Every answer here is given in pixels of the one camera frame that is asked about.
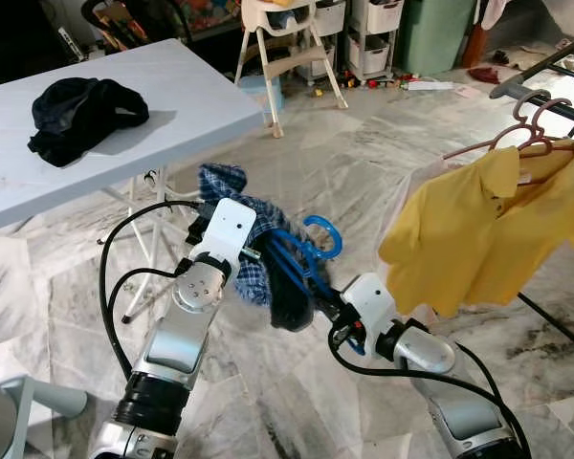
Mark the blue plaid shirt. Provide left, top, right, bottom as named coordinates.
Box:
left=196, top=163, right=317, bottom=333

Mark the blue plastic hanger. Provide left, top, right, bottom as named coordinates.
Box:
left=265, top=215, right=364, bottom=355

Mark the black garment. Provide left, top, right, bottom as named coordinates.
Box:
left=27, top=76, right=152, bottom=168

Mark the pink plastic hanger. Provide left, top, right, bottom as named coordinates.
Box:
left=443, top=89, right=546, bottom=162

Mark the reddish plastic hanger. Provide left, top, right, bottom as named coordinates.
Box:
left=517, top=98, right=574, bottom=159

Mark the yellow polo shirt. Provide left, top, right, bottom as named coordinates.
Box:
left=378, top=139, right=574, bottom=318

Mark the light blue storage box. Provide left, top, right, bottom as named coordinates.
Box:
left=237, top=75, right=286, bottom=114

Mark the light blue folding table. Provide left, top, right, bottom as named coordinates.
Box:
left=0, top=38, right=266, bottom=321

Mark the white baby high chair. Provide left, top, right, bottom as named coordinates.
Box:
left=232, top=0, right=350, bottom=140

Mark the white paper sheet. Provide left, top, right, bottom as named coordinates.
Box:
left=407, top=80, right=455, bottom=93

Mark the white drawer cart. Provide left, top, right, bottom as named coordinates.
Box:
left=311, top=0, right=405, bottom=85

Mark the red cloth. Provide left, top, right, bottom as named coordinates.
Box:
left=467, top=65, right=500, bottom=84

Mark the black clothes drying rack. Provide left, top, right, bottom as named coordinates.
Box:
left=490, top=33, right=574, bottom=357

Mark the white hanging cloth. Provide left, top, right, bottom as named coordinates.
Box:
left=480, top=0, right=508, bottom=28

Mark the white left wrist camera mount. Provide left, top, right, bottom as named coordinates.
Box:
left=187, top=198, right=259, bottom=278

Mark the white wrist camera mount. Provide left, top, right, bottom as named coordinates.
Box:
left=342, top=273, right=400, bottom=345
left=187, top=198, right=259, bottom=278

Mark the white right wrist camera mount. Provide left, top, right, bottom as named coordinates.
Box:
left=342, top=273, right=400, bottom=345

